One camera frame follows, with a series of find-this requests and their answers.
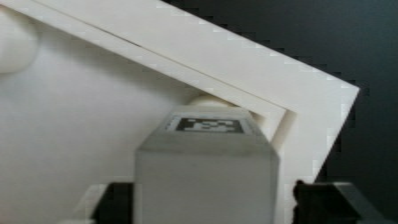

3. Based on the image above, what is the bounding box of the white table leg with tag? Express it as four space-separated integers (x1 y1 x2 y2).
134 97 279 224

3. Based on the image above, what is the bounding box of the white fence frame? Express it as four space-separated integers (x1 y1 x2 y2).
34 0 359 224

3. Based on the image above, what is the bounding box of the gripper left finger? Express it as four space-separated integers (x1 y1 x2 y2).
75 182 134 224

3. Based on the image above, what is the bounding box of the white square table top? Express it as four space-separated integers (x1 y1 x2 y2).
0 0 287 224

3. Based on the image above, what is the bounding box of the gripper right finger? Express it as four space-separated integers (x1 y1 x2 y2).
292 180 390 224

